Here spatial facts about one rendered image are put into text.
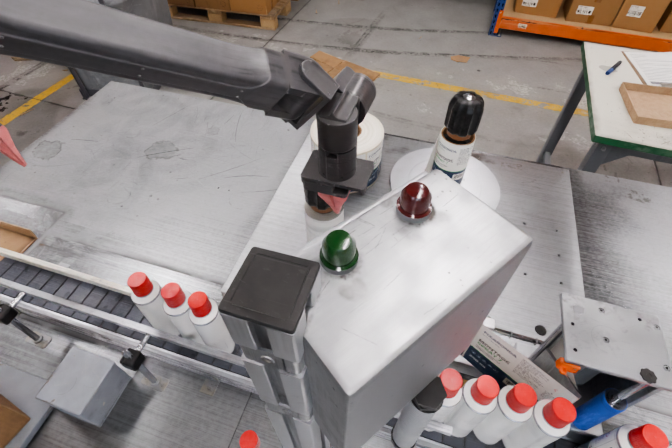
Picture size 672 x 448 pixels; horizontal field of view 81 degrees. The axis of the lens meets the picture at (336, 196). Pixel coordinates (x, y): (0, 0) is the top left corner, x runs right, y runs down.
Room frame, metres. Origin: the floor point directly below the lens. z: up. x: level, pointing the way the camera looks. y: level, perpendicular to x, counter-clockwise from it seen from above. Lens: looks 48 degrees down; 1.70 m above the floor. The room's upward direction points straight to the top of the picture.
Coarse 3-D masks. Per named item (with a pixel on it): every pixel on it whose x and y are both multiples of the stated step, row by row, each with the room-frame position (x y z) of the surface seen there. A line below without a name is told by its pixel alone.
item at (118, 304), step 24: (0, 264) 0.52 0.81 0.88; (24, 264) 0.52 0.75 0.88; (0, 288) 0.46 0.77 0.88; (48, 288) 0.46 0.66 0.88; (72, 288) 0.46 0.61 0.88; (96, 288) 0.46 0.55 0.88; (72, 312) 0.40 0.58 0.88; (120, 312) 0.40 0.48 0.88; (216, 360) 0.30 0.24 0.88; (432, 432) 0.17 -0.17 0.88
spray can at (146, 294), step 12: (132, 276) 0.37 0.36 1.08; (144, 276) 0.37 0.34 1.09; (132, 288) 0.35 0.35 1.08; (144, 288) 0.35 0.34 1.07; (156, 288) 0.37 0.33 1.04; (132, 300) 0.35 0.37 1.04; (144, 300) 0.34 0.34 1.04; (156, 300) 0.35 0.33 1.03; (144, 312) 0.34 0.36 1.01; (156, 312) 0.34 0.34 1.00; (156, 324) 0.34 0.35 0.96; (168, 324) 0.34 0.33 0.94
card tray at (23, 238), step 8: (0, 224) 0.67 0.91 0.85; (8, 224) 0.66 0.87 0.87; (0, 232) 0.66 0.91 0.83; (8, 232) 0.66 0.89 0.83; (16, 232) 0.66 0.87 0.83; (24, 232) 0.64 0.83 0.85; (32, 232) 0.64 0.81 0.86; (0, 240) 0.63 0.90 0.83; (8, 240) 0.63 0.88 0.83; (16, 240) 0.63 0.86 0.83; (24, 240) 0.63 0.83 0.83; (32, 240) 0.63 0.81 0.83; (8, 248) 0.60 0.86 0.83; (16, 248) 0.60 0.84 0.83; (24, 248) 0.60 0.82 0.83; (0, 256) 0.58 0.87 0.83
